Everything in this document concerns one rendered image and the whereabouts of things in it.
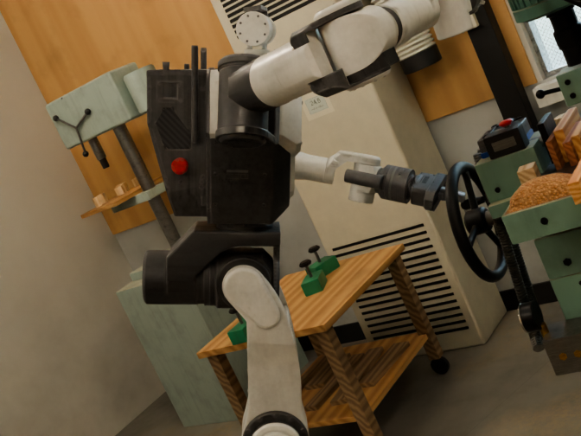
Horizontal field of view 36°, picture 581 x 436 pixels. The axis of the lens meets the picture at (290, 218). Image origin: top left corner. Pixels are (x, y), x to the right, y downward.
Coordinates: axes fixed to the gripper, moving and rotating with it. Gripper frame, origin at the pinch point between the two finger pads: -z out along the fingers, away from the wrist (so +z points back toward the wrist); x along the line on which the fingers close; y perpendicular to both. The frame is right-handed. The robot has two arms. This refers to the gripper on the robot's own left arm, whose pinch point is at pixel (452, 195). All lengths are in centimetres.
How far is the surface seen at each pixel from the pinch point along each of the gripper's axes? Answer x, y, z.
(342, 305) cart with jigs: -26, -69, 41
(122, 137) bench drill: -92, -67, 172
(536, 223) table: 40, 25, -27
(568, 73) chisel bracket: 6.3, 39.4, -24.0
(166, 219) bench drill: -86, -102, 151
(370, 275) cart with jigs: -48, -73, 40
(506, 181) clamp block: 18.0, 18.6, -16.0
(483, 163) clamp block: 17.3, 21.3, -10.8
